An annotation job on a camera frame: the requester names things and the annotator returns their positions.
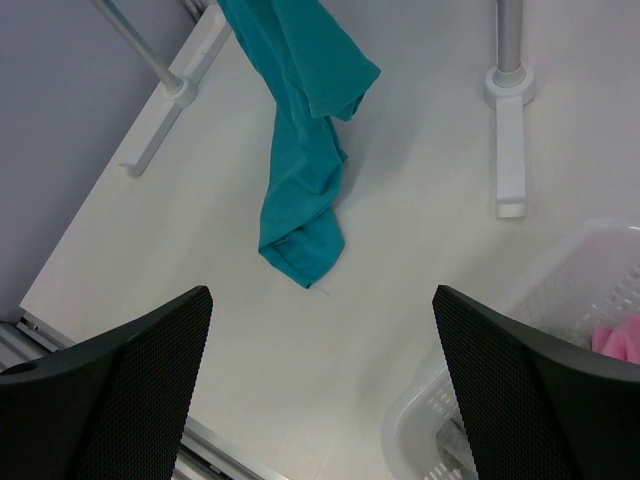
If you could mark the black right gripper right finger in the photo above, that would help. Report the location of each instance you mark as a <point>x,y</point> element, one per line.
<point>534,406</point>

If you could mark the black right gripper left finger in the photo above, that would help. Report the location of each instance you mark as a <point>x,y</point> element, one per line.
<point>111,407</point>

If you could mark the teal t shirt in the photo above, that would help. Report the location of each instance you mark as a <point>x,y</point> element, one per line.
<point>316,74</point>

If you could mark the grey garment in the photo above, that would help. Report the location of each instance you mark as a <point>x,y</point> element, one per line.
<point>453,447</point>

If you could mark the pink garment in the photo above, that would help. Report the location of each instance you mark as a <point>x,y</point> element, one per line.
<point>621,342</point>

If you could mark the white plastic laundry basket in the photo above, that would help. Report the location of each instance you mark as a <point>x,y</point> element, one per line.
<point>589,279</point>

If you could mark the white clothes rack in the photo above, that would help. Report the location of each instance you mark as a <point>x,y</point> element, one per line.
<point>509,87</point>

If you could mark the aluminium front rail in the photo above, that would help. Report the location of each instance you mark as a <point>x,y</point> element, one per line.
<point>202,454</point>

